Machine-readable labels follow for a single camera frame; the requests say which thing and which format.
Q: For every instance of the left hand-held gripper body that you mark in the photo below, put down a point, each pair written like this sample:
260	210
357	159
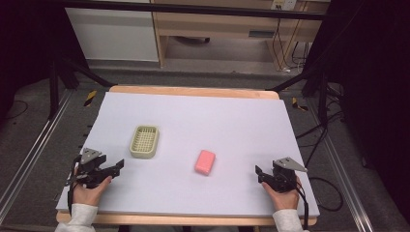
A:
91	170

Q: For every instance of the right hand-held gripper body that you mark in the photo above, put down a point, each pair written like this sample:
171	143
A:
284	176

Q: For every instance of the person's right hand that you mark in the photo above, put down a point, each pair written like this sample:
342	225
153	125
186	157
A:
284	198

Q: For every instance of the person's left hand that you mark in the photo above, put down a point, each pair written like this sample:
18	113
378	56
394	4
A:
89	192

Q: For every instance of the pale green soap dish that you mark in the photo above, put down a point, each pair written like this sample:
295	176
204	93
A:
144	141

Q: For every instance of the pink soap bar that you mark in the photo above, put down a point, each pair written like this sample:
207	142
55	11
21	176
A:
205	162

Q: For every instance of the white foam mat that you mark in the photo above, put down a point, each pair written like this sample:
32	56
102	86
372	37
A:
199	135

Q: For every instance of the yellow black striped tape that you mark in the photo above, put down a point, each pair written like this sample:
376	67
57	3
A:
90	98
299	104

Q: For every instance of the black metal stand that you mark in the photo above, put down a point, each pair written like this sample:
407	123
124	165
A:
61	80
312	87

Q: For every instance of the wooden table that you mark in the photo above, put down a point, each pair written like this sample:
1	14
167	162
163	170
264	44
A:
193	92

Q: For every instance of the black curtain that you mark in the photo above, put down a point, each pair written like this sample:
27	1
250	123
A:
32	42
370	96

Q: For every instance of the white cabinet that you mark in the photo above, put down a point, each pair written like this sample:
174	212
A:
112	34

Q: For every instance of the wooden desk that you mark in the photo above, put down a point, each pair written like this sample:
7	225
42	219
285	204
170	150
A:
225	25

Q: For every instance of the black crossbar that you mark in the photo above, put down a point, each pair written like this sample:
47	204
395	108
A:
193	9

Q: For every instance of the metal floor rail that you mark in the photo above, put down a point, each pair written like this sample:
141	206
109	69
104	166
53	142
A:
341	174
35	151

